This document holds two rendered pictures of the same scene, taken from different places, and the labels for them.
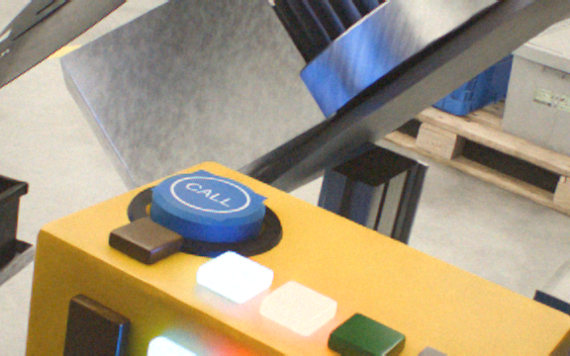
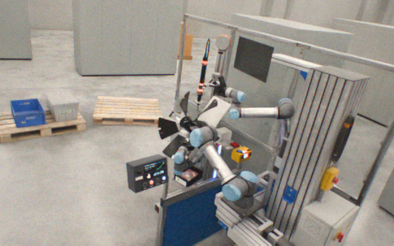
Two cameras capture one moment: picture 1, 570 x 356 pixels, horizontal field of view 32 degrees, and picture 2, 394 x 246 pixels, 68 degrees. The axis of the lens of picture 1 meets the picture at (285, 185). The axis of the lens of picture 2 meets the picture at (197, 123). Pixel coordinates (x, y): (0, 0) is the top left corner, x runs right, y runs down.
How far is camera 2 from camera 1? 260 cm
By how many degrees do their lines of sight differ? 63
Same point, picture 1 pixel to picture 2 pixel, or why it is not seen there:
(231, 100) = not seen: hidden behind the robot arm
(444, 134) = (47, 129)
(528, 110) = (60, 116)
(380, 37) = not seen: hidden behind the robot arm
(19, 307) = (68, 210)
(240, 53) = not seen: hidden behind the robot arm
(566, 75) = (67, 106)
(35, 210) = (28, 200)
